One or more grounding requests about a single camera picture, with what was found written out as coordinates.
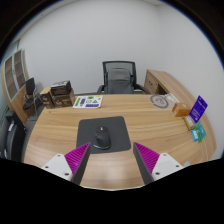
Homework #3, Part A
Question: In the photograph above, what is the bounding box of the blue small packet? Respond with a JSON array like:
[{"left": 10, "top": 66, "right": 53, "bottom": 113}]
[{"left": 191, "top": 129, "right": 199, "bottom": 141}]

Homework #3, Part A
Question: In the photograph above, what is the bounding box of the yellow-brown small packet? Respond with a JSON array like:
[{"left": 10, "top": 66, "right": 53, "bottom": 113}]
[{"left": 183, "top": 116, "right": 194, "bottom": 130}]

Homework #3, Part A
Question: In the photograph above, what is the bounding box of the purple standing card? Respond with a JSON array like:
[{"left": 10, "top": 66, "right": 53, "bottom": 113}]
[{"left": 189, "top": 96, "right": 208, "bottom": 123}]

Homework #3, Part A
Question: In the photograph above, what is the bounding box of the black visitor chair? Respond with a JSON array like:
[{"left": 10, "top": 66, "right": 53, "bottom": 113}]
[{"left": 23, "top": 78, "right": 43, "bottom": 112}]

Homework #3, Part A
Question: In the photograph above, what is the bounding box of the dark grey mouse pad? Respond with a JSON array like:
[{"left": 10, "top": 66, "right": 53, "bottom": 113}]
[{"left": 76, "top": 116, "right": 131, "bottom": 154}]

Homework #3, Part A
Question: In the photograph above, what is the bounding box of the round grey coaster paper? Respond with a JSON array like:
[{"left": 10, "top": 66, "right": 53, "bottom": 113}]
[{"left": 150, "top": 95, "right": 169, "bottom": 109}]

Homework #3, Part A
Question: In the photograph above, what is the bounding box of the white sheet with coloured shapes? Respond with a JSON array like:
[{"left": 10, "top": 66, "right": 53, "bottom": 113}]
[{"left": 73, "top": 95, "right": 103, "bottom": 109}]

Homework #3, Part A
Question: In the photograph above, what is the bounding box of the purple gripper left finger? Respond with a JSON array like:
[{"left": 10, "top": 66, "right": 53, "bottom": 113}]
[{"left": 40, "top": 142, "right": 92, "bottom": 186}]

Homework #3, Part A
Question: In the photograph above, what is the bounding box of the black computer mouse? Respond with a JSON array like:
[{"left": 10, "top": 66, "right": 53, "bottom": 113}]
[{"left": 94, "top": 126, "right": 111, "bottom": 150}]

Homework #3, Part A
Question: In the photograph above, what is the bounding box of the wooden side cabinet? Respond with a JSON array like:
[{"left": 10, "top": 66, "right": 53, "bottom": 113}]
[{"left": 144, "top": 69, "right": 196, "bottom": 106}]

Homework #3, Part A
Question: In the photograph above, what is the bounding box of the small orange cardboard box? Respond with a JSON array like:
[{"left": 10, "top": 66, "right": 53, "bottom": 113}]
[{"left": 172, "top": 103, "right": 191, "bottom": 117}]

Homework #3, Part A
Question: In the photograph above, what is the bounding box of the brown cardboard box bottom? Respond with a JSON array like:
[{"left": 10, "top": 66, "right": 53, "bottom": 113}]
[{"left": 52, "top": 90, "right": 75, "bottom": 107}]

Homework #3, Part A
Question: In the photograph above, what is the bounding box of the wooden glass-door cabinet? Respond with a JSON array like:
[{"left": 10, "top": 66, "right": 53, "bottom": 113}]
[{"left": 1, "top": 49, "right": 29, "bottom": 124}]

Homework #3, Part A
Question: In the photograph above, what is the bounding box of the brown cardboard box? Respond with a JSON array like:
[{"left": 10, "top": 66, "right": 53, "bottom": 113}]
[
  {"left": 52, "top": 90, "right": 75, "bottom": 107},
  {"left": 40, "top": 87, "right": 55, "bottom": 109}
]

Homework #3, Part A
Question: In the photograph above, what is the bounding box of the black mesh office chair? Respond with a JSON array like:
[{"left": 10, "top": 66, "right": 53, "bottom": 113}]
[{"left": 97, "top": 61, "right": 149, "bottom": 94}]

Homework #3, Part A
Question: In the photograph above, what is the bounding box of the small white round object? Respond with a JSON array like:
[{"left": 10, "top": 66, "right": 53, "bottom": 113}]
[{"left": 184, "top": 161, "right": 190, "bottom": 167}]

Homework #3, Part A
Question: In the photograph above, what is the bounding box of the dark cardboard box top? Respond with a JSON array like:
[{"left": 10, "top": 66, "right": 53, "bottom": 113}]
[{"left": 51, "top": 80, "right": 71, "bottom": 96}]

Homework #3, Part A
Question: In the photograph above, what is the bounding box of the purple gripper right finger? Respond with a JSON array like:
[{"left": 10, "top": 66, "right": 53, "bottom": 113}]
[{"left": 132, "top": 141, "right": 184, "bottom": 185}]

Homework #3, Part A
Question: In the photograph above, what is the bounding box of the green packet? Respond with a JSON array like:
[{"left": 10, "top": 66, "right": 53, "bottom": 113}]
[{"left": 195, "top": 122, "right": 206, "bottom": 142}]

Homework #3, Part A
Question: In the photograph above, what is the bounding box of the brown cardboard box left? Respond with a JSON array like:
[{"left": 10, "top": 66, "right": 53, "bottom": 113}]
[{"left": 40, "top": 87, "right": 55, "bottom": 109}]

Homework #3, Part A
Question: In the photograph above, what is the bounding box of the black leather sofa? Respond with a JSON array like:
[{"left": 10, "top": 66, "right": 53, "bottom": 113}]
[{"left": 0, "top": 111, "right": 26, "bottom": 162}]

